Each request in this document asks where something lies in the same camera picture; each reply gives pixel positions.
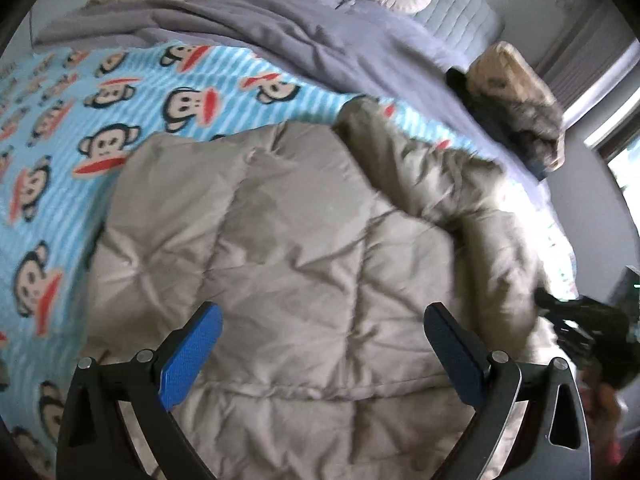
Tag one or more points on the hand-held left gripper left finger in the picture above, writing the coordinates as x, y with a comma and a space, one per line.
192, 355

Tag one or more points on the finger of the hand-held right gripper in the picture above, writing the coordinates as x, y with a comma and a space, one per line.
552, 302

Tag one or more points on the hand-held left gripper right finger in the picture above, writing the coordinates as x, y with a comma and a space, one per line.
456, 357

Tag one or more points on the beige quilted comforter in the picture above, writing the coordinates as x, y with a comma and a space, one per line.
310, 240

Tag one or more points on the person's right forearm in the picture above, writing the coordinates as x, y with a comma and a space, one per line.
607, 420

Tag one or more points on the window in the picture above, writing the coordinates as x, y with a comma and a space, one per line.
625, 175

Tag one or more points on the beige grey furry pillow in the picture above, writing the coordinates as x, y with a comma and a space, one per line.
520, 100

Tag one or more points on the black cloth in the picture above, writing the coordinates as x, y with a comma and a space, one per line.
472, 100

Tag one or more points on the blue striped monkey print blanket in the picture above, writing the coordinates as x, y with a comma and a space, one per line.
65, 170

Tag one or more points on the purple grey duvet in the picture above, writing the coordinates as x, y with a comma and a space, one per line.
280, 25

